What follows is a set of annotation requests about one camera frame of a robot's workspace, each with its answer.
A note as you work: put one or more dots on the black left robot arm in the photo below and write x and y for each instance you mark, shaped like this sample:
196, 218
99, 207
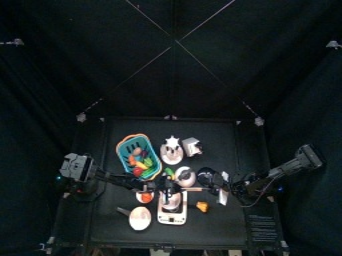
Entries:
81, 168

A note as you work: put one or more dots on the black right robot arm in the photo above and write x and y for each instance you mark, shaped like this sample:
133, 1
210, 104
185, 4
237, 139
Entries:
294, 163

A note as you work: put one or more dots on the orange round toy squash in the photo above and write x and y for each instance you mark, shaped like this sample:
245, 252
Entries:
146, 198

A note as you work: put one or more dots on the orange toy squash wedge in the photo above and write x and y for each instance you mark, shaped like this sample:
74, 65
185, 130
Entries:
202, 207

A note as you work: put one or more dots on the white flat plastic piece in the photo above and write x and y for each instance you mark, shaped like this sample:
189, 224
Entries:
222, 199

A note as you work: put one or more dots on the black toy pan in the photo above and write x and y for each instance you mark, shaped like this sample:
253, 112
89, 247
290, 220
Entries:
205, 174

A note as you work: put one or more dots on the small green toy vegetable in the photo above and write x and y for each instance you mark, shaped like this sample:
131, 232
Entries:
169, 172

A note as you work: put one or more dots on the thin wooden stick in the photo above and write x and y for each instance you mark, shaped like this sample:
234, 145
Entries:
196, 189

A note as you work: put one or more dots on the white toy kitchen scale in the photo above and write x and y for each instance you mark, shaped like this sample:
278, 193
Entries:
172, 216

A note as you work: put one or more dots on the red toy tomato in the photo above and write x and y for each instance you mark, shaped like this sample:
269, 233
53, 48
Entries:
138, 172

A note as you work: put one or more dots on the yellow toy vegetable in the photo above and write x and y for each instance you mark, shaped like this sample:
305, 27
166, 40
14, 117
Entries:
142, 165

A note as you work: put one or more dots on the white toy frying pan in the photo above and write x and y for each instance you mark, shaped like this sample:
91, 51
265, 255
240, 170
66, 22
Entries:
139, 218

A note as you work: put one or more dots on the large white toy plate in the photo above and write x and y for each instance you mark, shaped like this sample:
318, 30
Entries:
172, 157

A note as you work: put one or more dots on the orange toy carrot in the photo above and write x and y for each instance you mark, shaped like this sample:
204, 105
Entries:
133, 161

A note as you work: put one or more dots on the purple toy eggplant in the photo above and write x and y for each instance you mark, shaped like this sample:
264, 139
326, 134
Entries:
143, 154

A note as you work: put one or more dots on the brown toy egg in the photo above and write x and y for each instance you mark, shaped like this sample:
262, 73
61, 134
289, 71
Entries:
137, 151

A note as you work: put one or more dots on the white star-shaped toy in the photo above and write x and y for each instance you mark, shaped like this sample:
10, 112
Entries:
172, 141

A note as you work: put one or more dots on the teal basket with orange rim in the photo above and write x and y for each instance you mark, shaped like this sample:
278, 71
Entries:
126, 146

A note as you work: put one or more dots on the metal frame corner bracket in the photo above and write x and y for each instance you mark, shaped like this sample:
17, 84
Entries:
81, 117
260, 121

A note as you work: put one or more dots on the metal frame clamp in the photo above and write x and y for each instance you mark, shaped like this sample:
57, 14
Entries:
18, 42
333, 44

